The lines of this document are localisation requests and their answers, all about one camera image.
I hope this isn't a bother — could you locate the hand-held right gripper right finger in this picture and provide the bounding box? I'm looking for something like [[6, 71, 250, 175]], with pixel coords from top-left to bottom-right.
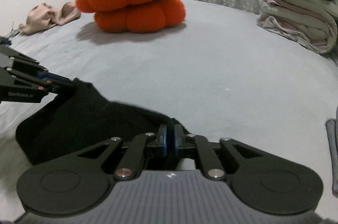
[[169, 124, 262, 180]]

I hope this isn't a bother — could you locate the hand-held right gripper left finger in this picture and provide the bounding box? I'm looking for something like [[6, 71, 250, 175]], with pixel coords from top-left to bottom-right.
[[78, 124, 169, 180]]

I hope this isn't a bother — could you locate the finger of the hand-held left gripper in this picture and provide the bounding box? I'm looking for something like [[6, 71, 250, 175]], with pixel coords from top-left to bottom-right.
[[0, 67, 75, 95], [0, 45, 76, 93]]

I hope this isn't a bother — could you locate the black shirt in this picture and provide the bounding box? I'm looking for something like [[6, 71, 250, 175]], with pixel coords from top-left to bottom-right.
[[15, 78, 191, 165]]

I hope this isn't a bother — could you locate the crumpled beige cloth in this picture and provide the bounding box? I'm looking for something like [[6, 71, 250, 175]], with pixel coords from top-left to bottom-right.
[[18, 2, 81, 35]]

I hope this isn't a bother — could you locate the grey bed sheet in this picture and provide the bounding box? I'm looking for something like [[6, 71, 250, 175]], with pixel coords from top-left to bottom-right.
[[0, 0, 338, 224]]

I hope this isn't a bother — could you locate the folded grey garment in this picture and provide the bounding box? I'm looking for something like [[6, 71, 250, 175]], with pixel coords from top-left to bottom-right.
[[325, 106, 338, 194]]

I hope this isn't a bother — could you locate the folded grey pink quilt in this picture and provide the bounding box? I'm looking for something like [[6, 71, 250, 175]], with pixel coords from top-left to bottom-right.
[[257, 0, 338, 55]]

